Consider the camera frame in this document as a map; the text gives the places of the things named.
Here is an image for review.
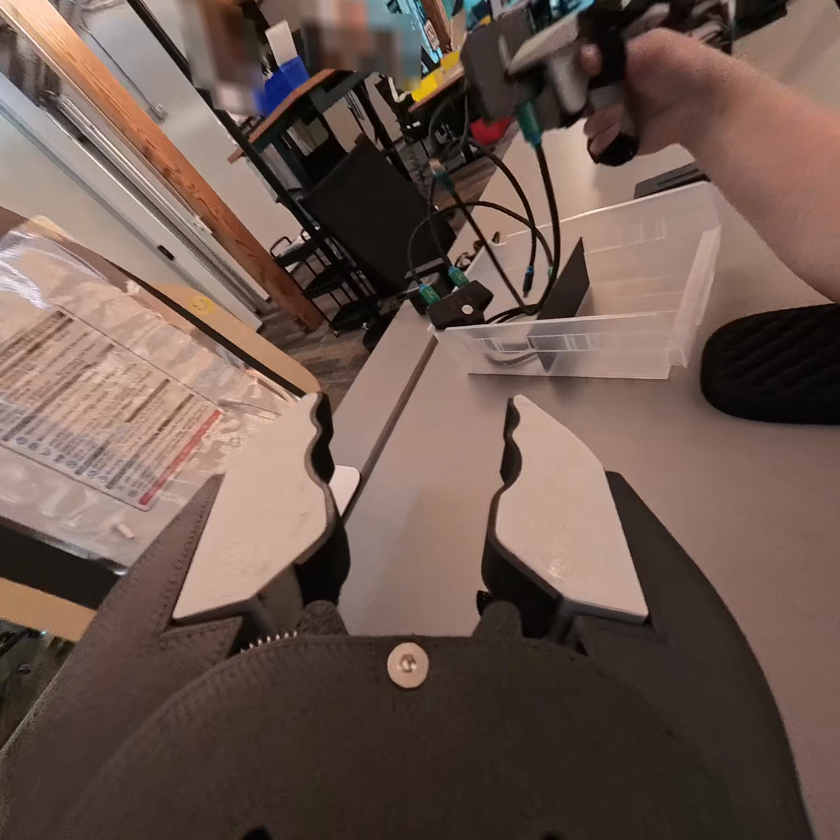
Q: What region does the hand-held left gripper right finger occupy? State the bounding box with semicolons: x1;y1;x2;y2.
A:
481;394;651;641

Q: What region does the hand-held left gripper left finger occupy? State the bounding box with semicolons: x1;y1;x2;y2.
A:
171;392;343;624

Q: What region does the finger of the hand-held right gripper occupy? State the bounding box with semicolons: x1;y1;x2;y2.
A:
507;12;586;74

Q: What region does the hdmi cable with green plug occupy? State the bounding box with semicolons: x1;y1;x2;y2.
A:
515;104;565;316

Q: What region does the black hdmi switch box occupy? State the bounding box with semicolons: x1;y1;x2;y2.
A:
459;18;536;122

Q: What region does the clear plastic bin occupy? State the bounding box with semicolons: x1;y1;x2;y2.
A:
433;180;723;382

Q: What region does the person's right forearm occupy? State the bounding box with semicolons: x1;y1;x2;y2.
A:
689;33;840;304

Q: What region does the person's right hand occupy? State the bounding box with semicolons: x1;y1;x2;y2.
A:
581;29;718;157

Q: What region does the white sign stand base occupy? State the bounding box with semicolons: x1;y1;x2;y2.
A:
331;465;362;518

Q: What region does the black table outlet panel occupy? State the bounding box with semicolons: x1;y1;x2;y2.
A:
633;164;710;200

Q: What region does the wooden sign board with smiley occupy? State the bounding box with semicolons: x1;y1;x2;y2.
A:
147;282;322;401

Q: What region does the black adapter box with button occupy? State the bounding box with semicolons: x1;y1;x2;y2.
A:
407;259;494;330

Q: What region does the black office chair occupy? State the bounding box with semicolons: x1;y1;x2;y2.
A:
305;134;457;296

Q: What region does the black utility cart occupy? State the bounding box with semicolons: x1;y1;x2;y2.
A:
269;233;368;329

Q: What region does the black mesh armrest pad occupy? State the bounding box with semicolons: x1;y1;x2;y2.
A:
699;304;840;426

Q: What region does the blue storage bin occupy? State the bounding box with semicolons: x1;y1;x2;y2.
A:
256;56;309;116

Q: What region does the thin black cable small plug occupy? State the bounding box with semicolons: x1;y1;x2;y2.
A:
469;118;559;299

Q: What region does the wood-top black frame desk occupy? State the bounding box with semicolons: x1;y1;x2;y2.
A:
226;66;395;329

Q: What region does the wooden post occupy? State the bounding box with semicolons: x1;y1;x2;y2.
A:
0;0;326;334

